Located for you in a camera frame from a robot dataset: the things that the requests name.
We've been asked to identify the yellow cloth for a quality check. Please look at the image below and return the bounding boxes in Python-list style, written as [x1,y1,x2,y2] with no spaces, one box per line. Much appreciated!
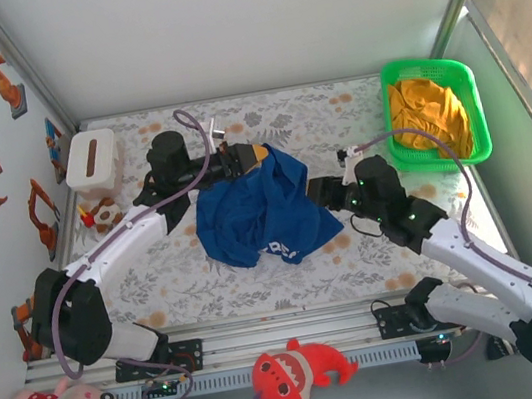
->
[383,70,477,171]

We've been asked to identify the blue t-shirt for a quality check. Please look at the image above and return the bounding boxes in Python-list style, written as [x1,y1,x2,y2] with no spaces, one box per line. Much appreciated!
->
[183,132,350,280]

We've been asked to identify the aluminium rail frame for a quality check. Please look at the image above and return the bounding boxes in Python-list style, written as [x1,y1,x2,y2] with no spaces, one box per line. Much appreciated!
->
[18,268,532,399]

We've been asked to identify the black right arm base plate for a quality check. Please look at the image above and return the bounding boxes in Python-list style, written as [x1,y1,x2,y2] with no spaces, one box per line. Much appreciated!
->
[373,294,470,344]

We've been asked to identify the floral tablecloth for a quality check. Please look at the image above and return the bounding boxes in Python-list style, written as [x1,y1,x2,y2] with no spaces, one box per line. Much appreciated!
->
[29,56,517,347]

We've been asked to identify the small circuit board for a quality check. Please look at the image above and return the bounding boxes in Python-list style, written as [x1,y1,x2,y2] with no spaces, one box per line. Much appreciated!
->
[140,377,184,399]
[416,328,467,353]

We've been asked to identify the brown white plush dog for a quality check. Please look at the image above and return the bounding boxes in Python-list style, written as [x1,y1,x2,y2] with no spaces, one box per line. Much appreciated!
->
[88,195,126,234]

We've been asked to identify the perforated grey cable tray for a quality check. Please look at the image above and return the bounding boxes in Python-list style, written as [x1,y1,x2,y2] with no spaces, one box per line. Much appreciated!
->
[108,340,422,399]

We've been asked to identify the red shark plush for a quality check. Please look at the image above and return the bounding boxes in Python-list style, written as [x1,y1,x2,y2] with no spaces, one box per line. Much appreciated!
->
[241,328,364,399]

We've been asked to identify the red yellow fries toy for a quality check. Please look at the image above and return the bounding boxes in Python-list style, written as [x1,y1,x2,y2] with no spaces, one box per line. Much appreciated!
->
[77,201,98,229]

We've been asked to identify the blue orange machine wall sticker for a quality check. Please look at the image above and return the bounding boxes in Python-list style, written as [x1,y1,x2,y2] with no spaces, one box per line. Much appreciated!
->
[41,114,73,187]

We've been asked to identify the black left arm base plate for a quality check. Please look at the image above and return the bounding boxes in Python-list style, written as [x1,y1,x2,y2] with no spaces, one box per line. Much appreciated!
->
[111,337,208,385]

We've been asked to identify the white tissue box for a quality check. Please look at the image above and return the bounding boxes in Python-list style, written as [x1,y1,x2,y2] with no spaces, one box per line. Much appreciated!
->
[58,126,127,199]

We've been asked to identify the green plastic basket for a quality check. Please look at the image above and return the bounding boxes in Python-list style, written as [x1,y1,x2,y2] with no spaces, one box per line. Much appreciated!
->
[375,47,497,179]

